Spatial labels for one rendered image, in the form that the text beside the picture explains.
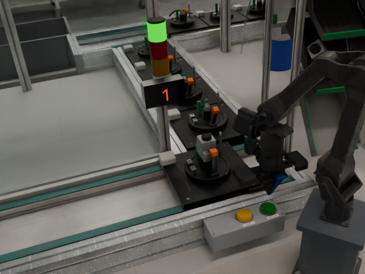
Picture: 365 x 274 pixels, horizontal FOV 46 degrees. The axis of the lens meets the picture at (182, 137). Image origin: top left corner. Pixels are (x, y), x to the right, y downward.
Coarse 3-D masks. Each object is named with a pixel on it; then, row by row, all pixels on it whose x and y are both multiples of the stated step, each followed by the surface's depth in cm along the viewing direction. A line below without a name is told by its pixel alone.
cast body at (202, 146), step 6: (198, 138) 125; (204, 138) 123; (210, 138) 123; (198, 144) 126; (204, 144) 123; (210, 144) 124; (198, 150) 128; (204, 150) 124; (204, 156) 124; (210, 156) 124; (204, 162) 125
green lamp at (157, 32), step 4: (148, 24) 113; (152, 24) 113; (156, 24) 112; (160, 24) 113; (164, 24) 114; (148, 28) 114; (152, 28) 113; (156, 28) 113; (160, 28) 113; (164, 28) 114; (148, 32) 115; (152, 32) 114; (156, 32) 113; (160, 32) 114; (164, 32) 114; (148, 36) 116; (152, 36) 114; (156, 36) 114; (160, 36) 114; (164, 36) 115; (152, 40) 115; (156, 40) 115; (160, 40) 115; (164, 40) 115
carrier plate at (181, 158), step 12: (216, 144) 142; (228, 144) 142; (180, 156) 138; (228, 156) 136; (168, 168) 133; (180, 168) 132; (180, 180) 127; (228, 180) 126; (180, 192) 123; (192, 192) 123; (204, 192) 122; (216, 192) 122; (228, 192) 122; (240, 192) 123; (192, 204) 119
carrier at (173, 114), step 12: (204, 108) 150; (228, 108) 162; (168, 120) 158; (180, 120) 157; (192, 120) 150; (204, 120) 152; (216, 120) 151; (228, 120) 155; (180, 132) 150; (192, 132) 149; (204, 132) 148; (216, 132) 148; (228, 132) 148; (192, 144) 143
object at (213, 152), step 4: (212, 152) 120; (216, 152) 121; (212, 156) 121; (216, 156) 121; (212, 160) 122; (216, 160) 123; (212, 164) 123; (216, 164) 123; (212, 168) 124; (216, 168) 124; (212, 172) 124
